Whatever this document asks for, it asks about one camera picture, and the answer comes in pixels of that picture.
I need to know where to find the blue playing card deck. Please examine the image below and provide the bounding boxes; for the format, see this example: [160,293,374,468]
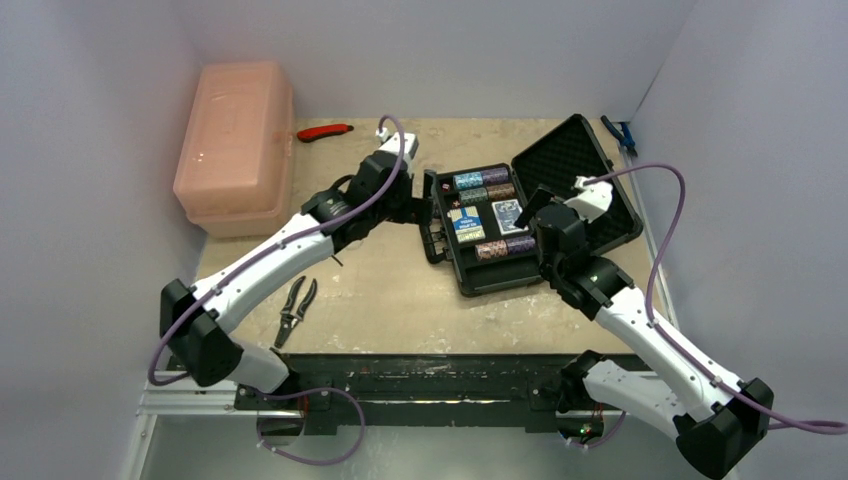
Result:
[491,199,529,236]

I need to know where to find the blue yellow card deck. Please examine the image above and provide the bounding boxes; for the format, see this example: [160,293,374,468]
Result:
[448,206,486,244]

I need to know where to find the black poker set case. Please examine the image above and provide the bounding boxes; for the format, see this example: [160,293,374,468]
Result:
[420,114,613,297]

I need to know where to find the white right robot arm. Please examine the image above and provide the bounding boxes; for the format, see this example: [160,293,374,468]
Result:
[516,186,774,479]

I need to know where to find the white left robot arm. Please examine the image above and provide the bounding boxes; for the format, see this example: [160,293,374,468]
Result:
[155,149,424,409]

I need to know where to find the orange chip stack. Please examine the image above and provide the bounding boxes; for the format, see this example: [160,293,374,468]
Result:
[486,183,516,202]

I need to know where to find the orange purple chip row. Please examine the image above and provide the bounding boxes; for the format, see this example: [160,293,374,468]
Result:
[474,236,536,261]

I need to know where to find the purple chip stack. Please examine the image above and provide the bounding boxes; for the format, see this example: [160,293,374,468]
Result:
[480,167,510,186]

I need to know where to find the light blue chip stack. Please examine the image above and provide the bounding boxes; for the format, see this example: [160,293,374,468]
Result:
[452,171,484,190]

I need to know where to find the red utility knife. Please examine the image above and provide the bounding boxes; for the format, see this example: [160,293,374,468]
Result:
[296,123,355,143]

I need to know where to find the pink plastic storage box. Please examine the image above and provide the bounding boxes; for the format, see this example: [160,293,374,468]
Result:
[173,61,295,238]

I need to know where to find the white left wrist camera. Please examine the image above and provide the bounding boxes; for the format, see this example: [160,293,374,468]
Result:
[375,127,420,170]

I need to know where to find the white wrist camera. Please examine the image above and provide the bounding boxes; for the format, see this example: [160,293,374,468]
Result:
[375,127,420,170]
[565,176,613,224]

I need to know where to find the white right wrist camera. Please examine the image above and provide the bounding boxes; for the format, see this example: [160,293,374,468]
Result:
[565,176,613,224]

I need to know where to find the blue handled pliers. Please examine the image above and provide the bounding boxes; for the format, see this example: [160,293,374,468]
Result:
[600,115,638,157]

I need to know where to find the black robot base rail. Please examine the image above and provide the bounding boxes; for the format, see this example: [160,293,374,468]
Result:
[135,352,664,439]

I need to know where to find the black handled pliers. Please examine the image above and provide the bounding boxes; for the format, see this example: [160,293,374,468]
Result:
[273,276,318,350]

